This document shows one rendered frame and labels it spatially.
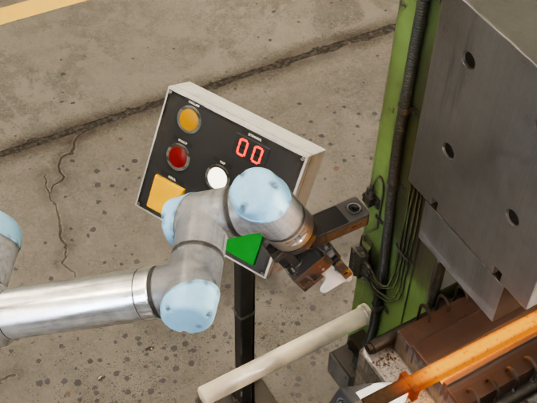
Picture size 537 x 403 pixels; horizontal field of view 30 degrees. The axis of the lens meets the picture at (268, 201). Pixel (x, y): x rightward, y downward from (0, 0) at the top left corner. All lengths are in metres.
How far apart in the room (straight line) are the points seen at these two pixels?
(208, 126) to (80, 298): 0.68
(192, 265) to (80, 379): 1.71
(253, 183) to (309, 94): 2.40
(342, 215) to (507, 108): 0.33
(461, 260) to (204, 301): 0.48
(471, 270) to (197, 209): 0.46
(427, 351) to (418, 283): 0.24
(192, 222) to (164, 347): 1.68
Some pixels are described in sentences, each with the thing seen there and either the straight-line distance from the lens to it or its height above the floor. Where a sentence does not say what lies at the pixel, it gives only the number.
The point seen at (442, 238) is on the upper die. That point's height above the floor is 1.33.
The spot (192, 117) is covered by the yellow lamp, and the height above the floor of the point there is 1.17.
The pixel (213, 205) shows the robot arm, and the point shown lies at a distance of 1.42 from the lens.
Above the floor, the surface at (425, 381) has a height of 1.02.
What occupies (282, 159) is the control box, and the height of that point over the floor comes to 1.18.
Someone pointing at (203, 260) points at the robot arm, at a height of 1.50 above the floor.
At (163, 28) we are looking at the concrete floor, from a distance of 4.07.
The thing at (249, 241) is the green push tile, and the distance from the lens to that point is 2.01.
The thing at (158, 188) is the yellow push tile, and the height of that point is 1.02.
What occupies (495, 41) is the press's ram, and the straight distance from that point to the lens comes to 1.35.
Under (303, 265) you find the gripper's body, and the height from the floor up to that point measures 1.35.
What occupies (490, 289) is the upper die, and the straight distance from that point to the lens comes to 1.60.
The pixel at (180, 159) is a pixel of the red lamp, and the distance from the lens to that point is 2.06.
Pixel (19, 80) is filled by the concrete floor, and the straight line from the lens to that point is 3.92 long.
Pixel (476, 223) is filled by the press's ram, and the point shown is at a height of 1.43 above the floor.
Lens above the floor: 2.60
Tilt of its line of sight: 50 degrees down
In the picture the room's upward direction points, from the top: 2 degrees clockwise
